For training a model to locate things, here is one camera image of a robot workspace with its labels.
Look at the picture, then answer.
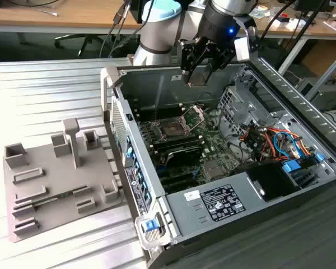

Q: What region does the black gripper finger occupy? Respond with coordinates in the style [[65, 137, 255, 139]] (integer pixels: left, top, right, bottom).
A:
[[176, 39, 203, 85], [204, 46, 237, 84]]

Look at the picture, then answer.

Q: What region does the silver CPU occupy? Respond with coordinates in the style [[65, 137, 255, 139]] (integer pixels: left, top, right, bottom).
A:
[[189, 71, 208, 87]]

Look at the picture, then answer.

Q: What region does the CPU socket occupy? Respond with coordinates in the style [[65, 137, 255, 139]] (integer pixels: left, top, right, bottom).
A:
[[152, 117, 193, 141]]

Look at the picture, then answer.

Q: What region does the black RAM slot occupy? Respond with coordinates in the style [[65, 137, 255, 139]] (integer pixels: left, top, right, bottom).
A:
[[153, 138, 206, 151], [152, 133, 204, 146]]

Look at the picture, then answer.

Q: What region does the black expansion slot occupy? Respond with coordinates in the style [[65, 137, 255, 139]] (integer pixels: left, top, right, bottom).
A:
[[158, 168, 198, 183], [162, 176, 201, 193]]

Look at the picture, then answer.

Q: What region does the perforated metal drive cage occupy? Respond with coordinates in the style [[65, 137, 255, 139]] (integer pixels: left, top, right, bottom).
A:
[[217, 66, 269, 138]]

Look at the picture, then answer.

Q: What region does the grey PC case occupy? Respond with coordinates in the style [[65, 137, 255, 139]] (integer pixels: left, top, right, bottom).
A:
[[100, 53, 336, 269]]

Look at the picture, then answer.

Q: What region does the small white box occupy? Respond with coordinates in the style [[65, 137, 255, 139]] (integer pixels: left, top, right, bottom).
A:
[[270, 15, 301, 31]]

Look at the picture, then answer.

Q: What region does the green motherboard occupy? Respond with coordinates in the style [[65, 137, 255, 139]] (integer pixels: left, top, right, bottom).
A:
[[137, 110, 241, 194]]

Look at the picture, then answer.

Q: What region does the brown cardboard box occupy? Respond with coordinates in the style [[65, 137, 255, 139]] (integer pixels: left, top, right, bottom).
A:
[[302, 41, 336, 82]]

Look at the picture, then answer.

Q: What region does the black graphics card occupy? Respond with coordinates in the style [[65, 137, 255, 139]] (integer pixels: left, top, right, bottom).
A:
[[156, 145, 204, 169]]

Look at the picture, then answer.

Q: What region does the wooden desk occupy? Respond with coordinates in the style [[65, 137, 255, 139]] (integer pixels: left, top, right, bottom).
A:
[[0, 0, 143, 61], [253, 0, 336, 93]]

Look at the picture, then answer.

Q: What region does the black office chair base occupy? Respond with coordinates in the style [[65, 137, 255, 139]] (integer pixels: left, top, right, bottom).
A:
[[54, 33, 113, 58]]

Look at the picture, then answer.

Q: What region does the grey computer tower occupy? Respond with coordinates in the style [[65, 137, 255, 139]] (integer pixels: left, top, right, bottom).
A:
[[295, 77, 336, 112]]

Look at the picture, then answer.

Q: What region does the blue disk carrier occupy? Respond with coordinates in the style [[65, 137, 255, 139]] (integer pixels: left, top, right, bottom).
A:
[[282, 160, 299, 176]]

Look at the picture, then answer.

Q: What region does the small white sticker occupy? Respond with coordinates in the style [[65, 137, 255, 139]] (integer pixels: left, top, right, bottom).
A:
[[183, 189, 201, 201]]

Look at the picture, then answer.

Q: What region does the black serial label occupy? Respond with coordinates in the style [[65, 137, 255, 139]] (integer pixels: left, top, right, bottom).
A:
[[124, 167, 152, 214]]

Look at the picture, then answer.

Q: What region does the black rating label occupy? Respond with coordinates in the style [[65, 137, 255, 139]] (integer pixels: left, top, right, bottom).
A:
[[200, 183, 246, 222]]

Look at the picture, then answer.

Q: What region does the grey power supply unit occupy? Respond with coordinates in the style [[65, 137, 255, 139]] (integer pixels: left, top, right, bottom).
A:
[[165, 171, 265, 238]]

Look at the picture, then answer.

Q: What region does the grey parts rack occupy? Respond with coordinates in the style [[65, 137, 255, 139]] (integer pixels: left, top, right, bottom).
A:
[[2, 117, 128, 244]]

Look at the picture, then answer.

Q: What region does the green RAM stick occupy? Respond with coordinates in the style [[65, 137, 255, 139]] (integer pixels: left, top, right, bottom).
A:
[[30, 190, 76, 207]]

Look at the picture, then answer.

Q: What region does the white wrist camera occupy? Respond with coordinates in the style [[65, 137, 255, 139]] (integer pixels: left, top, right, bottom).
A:
[[234, 15, 260, 62]]

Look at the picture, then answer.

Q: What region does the black USB cable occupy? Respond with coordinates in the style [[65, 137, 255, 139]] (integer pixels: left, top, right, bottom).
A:
[[99, 0, 132, 58]]

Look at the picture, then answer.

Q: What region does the blue wire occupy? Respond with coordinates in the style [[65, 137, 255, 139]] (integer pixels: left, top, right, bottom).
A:
[[273, 131, 302, 158]]

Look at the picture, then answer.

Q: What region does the orange wire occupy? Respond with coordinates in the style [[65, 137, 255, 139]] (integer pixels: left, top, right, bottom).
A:
[[264, 126, 318, 157]]

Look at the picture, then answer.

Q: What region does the black plastic air duct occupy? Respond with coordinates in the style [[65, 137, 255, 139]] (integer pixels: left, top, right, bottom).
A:
[[235, 161, 302, 203]]

